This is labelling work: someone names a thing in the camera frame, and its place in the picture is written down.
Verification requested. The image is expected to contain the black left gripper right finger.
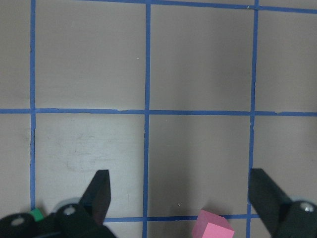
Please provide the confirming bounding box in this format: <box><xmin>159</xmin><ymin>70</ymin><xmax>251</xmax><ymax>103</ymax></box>
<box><xmin>248</xmin><ymin>169</ymin><xmax>317</xmax><ymax>238</ymax></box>

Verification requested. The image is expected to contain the pink cube far left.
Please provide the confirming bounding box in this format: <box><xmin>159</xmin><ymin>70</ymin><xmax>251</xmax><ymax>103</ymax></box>
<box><xmin>192</xmin><ymin>209</ymin><xmax>235</xmax><ymax>238</ymax></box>

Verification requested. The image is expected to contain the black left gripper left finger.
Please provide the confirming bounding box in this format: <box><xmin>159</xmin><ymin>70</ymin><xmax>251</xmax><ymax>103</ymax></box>
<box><xmin>0</xmin><ymin>170</ymin><xmax>115</xmax><ymax>238</ymax></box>

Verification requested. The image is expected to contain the green cube near left base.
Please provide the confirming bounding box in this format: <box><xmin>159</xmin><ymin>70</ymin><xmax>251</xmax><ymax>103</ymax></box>
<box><xmin>29</xmin><ymin>208</ymin><xmax>44</xmax><ymax>222</ymax></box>

